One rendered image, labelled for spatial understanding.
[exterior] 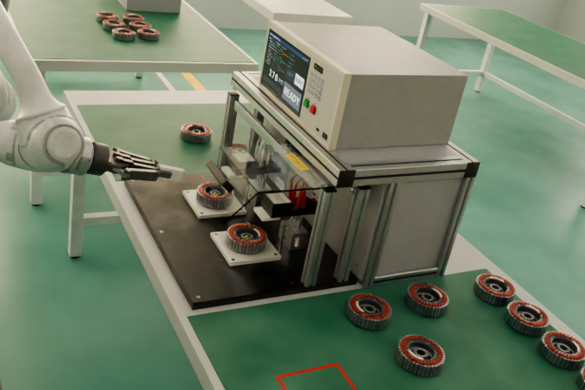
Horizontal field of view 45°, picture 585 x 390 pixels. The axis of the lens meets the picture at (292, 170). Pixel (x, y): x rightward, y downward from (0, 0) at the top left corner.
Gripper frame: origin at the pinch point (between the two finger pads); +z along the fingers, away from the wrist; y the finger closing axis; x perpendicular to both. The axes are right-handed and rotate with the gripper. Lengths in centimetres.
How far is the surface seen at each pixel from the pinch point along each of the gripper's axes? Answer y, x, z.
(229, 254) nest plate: 3.3, -18.6, 23.1
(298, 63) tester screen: -13.6, 32.6, 29.4
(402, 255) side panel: 19, -3, 65
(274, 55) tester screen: -28, 30, 30
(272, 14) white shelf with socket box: -87, 32, 56
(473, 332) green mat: 43, -8, 75
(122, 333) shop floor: -61, -97, 34
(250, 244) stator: 4.1, -14.1, 27.3
